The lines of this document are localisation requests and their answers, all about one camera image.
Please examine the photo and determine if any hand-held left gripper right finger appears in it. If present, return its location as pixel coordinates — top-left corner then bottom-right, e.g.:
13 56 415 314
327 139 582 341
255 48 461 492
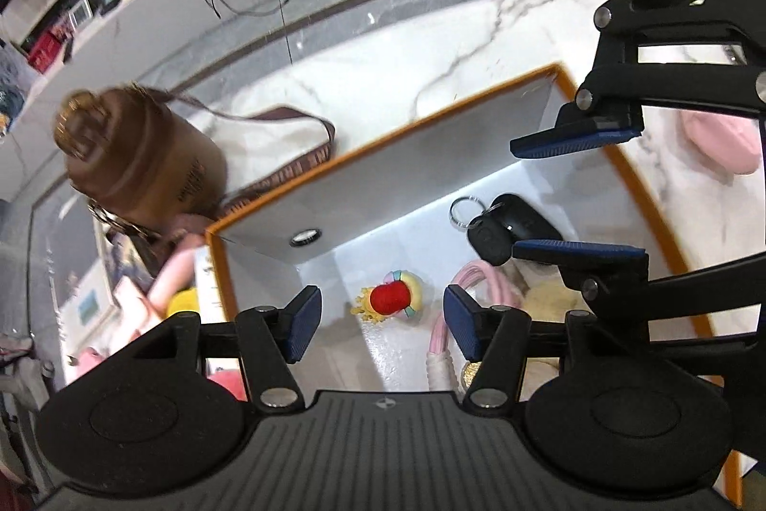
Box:
443 284 644 409

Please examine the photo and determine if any small red and yellow toy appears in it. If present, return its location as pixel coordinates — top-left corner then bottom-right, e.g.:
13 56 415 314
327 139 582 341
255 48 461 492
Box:
352 268 429 326

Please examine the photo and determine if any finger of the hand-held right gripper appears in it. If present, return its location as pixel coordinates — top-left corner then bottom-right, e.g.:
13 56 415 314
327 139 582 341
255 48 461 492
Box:
511 238 766 335
510 0 766 160

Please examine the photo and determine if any pink fabric pouch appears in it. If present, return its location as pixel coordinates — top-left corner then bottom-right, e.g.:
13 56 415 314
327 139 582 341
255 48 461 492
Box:
681 109 762 177

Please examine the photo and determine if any printed booklet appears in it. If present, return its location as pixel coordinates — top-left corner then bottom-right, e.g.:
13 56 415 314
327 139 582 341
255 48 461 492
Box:
90 224 158 320

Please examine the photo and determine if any canvas bag with brown strap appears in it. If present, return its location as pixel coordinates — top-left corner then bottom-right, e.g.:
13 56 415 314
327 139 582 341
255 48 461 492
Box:
161 92 337 226

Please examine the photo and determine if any pink coin purse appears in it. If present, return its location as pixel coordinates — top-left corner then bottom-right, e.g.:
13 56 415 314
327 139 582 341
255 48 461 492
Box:
426 258 528 393

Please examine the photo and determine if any brown bucket handbag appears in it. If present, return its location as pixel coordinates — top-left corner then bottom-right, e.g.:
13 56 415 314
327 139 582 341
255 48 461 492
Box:
53 83 229 228

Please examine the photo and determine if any pale yellow plush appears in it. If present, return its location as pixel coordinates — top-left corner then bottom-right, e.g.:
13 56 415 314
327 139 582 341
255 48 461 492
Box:
518 276 595 368

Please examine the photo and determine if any white marble desktop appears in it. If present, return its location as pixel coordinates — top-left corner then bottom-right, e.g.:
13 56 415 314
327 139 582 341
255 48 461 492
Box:
221 0 766 278

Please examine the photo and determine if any orange storage box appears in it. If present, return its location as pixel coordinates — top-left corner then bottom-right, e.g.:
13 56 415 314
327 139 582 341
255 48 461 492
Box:
204 62 755 511

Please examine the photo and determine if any black car key with ring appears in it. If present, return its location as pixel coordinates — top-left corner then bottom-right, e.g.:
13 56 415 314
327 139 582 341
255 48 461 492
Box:
450 193 564 268

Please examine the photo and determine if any red box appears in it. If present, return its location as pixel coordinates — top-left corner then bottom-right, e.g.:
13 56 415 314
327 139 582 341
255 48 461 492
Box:
27 29 68 72

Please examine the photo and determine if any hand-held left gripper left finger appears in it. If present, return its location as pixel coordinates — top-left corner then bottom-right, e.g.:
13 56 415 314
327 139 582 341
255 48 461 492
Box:
128 284 324 409

